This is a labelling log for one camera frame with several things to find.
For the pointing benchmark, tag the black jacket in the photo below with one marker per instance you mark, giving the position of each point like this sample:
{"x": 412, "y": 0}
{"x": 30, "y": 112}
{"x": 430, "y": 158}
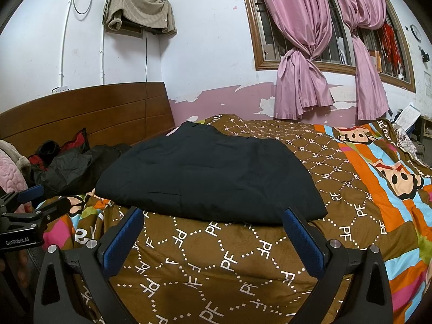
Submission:
{"x": 209, "y": 175}

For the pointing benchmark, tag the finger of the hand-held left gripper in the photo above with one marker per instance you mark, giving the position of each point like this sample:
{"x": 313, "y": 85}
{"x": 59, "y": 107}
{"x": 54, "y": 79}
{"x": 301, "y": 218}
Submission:
{"x": 32, "y": 193}
{"x": 55, "y": 208}

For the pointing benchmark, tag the white power strip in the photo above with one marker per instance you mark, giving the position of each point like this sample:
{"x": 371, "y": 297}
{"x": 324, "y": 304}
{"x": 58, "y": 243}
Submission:
{"x": 60, "y": 89}

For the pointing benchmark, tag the wide pink curtain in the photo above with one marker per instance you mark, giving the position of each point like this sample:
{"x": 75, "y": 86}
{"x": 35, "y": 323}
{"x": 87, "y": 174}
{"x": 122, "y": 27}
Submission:
{"x": 303, "y": 84}

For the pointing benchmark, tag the white wall conduit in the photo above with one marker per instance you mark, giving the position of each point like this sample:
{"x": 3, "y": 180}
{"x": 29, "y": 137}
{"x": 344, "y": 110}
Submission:
{"x": 102, "y": 57}
{"x": 62, "y": 40}

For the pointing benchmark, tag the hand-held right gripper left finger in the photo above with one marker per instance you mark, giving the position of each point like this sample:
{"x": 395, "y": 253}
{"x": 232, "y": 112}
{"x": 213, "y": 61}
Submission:
{"x": 123, "y": 239}

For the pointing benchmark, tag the pink quilted cloth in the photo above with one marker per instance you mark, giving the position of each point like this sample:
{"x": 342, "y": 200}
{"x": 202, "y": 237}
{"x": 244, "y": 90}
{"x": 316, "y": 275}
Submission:
{"x": 11, "y": 175}

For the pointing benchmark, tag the wooden headboard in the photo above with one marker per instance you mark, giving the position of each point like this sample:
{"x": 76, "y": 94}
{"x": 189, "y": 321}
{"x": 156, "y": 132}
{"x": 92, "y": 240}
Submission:
{"x": 101, "y": 114}

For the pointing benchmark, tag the black wall fixture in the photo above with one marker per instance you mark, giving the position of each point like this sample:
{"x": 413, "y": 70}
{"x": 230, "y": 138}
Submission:
{"x": 424, "y": 55}

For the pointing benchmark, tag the red hanging decoration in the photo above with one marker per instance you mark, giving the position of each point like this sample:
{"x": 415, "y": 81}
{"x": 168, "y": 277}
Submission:
{"x": 391, "y": 45}

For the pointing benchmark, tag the narrow pink curtain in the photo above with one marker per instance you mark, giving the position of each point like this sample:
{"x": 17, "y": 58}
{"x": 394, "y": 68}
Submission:
{"x": 369, "y": 87}

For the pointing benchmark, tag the patterned grey cloth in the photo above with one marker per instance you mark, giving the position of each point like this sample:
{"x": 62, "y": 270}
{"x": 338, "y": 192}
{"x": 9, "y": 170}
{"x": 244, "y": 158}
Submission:
{"x": 403, "y": 141}

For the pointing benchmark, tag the printed colourful blanket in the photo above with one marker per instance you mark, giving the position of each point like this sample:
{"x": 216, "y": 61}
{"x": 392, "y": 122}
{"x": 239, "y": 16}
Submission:
{"x": 219, "y": 260}

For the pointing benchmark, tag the white wall appliance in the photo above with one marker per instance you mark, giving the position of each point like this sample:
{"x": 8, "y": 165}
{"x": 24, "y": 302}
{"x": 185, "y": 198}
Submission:
{"x": 128, "y": 32}

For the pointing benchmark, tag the white paper bag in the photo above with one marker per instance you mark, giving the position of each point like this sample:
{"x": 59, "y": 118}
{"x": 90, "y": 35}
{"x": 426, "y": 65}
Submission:
{"x": 408, "y": 116}

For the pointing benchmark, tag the round wall clock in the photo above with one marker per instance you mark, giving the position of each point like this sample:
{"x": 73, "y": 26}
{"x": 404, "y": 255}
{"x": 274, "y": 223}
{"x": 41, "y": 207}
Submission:
{"x": 416, "y": 32}

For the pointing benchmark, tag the dark clothes pile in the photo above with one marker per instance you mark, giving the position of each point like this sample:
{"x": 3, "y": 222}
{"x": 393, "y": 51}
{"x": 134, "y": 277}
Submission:
{"x": 74, "y": 165}

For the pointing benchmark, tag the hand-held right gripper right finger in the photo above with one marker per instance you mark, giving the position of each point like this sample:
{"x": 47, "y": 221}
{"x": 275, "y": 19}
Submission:
{"x": 303, "y": 243}

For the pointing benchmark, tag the beige cloth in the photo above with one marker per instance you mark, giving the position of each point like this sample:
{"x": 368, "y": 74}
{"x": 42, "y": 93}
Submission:
{"x": 141, "y": 6}

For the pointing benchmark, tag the wooden desk shelf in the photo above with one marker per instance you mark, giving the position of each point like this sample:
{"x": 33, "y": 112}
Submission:
{"x": 425, "y": 128}

